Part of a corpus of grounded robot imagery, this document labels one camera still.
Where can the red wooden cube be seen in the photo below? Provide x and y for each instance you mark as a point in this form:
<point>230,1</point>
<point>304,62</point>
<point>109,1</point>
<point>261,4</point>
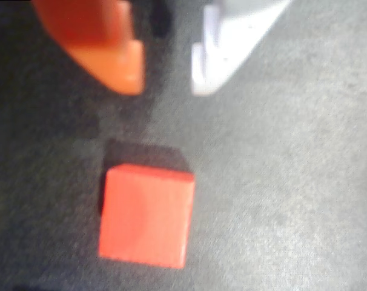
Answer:
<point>145,215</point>

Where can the dark grey felt mat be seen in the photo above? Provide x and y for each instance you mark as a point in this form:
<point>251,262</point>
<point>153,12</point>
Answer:
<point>277,182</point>

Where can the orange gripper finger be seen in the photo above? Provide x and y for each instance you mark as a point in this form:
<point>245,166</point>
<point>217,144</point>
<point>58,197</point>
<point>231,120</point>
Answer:
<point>95,45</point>

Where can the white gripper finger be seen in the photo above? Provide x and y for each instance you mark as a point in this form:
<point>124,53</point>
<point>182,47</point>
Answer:
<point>229,39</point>

